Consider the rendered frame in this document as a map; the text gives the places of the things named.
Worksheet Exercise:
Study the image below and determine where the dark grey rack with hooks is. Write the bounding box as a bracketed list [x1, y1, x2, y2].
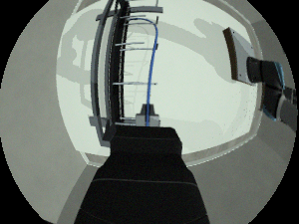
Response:
[89, 0, 163, 147]

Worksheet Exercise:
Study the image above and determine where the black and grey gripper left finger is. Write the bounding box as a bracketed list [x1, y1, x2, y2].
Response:
[136, 104, 147, 126]

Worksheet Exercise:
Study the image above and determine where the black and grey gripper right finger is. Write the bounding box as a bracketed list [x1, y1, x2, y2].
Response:
[149, 104, 159, 126]

